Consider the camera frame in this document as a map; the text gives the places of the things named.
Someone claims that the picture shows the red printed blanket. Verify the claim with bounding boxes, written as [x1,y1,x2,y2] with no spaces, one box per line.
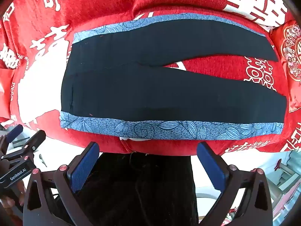
[0,0,301,157]

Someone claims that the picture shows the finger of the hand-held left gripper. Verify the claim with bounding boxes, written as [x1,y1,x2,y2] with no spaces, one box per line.
[21,130,47,156]
[5,124,24,144]

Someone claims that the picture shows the black pants with blue stripe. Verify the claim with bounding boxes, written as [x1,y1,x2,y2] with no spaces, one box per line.
[60,14,288,141]

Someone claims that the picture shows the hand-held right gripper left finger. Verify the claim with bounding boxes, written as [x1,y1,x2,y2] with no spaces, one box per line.
[23,142,100,226]

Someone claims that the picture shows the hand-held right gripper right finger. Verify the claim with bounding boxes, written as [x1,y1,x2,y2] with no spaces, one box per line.
[197,142,273,226]

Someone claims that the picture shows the person's left hand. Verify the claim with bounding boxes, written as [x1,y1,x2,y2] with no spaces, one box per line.
[0,181,26,215]

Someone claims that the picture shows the red embroidered cushion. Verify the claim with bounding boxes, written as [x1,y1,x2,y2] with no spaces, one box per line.
[274,20,301,113]

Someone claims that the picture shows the person's dark clothed legs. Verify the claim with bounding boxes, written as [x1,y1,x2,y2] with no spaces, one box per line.
[78,152,199,226]

